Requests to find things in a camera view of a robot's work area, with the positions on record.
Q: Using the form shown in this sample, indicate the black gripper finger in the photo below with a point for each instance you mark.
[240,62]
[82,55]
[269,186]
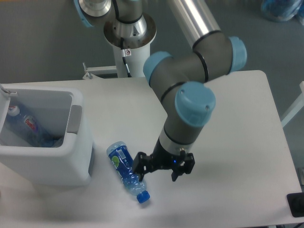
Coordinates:
[142,165]
[182,164]

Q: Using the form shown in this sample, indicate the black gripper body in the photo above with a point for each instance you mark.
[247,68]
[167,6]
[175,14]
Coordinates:
[161,158]

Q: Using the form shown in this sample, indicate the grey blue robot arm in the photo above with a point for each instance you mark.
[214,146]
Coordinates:
[179,84]

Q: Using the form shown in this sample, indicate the white trash can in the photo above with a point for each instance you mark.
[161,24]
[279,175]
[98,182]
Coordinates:
[61,112]

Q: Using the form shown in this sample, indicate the clear bottle in trash can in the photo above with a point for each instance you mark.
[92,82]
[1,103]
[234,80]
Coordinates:
[25,125]

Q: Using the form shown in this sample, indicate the blue label plastic bottle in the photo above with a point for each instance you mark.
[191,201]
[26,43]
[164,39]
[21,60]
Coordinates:
[122,161]

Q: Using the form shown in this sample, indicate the black device at table edge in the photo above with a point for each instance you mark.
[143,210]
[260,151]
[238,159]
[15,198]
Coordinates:
[296,204]

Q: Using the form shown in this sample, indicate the blue plastic bag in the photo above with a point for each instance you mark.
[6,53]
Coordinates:
[280,10]

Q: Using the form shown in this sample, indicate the white pedestal base frame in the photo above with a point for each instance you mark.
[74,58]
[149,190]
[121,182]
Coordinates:
[102,70]

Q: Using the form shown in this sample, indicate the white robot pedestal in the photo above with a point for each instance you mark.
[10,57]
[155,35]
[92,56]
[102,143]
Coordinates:
[133,56]

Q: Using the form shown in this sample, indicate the white frame bar right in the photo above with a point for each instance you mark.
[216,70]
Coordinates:
[294,108]

